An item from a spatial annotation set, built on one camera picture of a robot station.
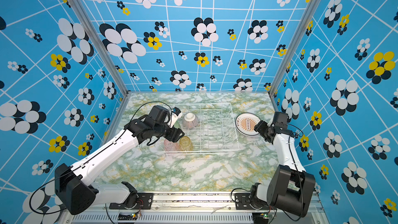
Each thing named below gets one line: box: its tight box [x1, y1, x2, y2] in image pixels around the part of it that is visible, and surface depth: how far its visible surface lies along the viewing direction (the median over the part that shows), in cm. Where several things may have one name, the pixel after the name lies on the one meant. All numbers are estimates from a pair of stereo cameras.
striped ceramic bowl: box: [182, 112, 199, 129], surface depth 98 cm
